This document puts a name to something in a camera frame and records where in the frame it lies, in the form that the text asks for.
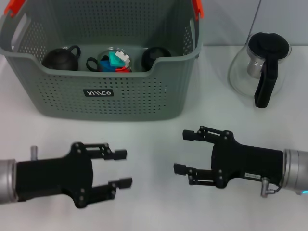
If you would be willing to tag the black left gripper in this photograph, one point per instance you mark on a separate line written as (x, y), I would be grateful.
(55, 178)

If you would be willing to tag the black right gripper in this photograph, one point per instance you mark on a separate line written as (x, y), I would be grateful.
(245, 161)

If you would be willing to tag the red square toy brick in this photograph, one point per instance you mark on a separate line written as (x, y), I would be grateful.
(122, 69)

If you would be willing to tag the blue square toy plate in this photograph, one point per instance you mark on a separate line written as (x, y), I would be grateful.
(106, 66)

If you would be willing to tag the teal square toy plate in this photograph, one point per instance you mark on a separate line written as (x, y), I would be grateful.
(113, 60)

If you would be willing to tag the grey perforated storage bin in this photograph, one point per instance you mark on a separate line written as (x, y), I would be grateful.
(72, 106)

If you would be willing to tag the black clay teapot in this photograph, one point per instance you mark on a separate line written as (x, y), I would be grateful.
(60, 60)

